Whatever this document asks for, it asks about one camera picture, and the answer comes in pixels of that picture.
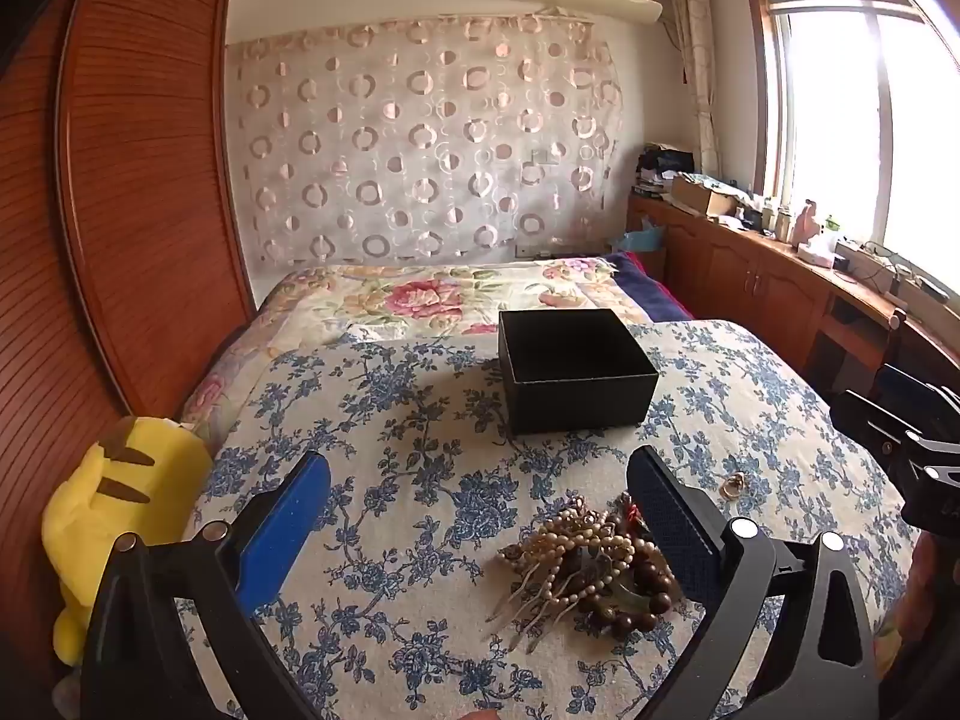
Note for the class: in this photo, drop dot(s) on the pile of dark clutter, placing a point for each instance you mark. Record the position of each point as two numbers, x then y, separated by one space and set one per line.
664 165

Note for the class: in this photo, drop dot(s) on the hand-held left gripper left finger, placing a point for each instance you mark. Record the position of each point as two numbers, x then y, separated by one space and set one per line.
289 525

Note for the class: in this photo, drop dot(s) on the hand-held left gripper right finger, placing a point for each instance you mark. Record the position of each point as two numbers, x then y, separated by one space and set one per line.
671 532

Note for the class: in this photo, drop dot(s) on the patterned window curtain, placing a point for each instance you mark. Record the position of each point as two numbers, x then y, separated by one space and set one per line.
694 67

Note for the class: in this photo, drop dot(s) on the circle patterned wall cloth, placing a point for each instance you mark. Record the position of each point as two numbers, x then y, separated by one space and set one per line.
420 150

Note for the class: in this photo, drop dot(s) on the cardboard box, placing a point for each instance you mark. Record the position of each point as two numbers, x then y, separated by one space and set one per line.
705 195

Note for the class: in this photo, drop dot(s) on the wooden headboard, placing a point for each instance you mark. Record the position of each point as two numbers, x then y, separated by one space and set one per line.
127 202

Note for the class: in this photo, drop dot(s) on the person's right forearm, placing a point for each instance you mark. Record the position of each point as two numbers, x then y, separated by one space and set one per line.
930 600

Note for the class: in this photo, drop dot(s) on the light blue bag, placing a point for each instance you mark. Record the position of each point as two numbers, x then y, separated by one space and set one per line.
637 236

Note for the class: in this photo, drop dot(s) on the blue floral blanket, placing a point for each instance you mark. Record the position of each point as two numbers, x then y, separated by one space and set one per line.
420 480

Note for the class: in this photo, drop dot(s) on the black box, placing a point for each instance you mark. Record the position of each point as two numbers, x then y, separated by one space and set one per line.
577 375

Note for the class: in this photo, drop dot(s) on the wooden chair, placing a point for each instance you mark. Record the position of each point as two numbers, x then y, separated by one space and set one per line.
892 345

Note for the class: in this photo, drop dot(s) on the window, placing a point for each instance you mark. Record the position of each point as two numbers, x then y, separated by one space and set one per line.
855 112

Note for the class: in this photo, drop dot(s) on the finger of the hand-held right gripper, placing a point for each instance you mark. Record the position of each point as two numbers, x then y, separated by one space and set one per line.
870 420
911 394

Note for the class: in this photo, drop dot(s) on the wooden cabinet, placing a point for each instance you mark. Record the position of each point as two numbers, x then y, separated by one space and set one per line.
750 277

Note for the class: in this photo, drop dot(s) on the pink figurine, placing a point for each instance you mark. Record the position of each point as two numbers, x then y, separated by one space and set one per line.
808 221

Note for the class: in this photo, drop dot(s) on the yellow plush toy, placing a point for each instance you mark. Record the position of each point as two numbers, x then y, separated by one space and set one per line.
112 510

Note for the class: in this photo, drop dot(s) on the green jade bangle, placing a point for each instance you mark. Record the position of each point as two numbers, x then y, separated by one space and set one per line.
626 601

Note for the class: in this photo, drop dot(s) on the pink floral quilt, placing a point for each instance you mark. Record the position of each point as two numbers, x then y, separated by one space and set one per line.
405 296

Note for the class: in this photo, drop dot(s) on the dark purple blanket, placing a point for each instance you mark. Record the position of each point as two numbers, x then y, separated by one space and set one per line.
649 285

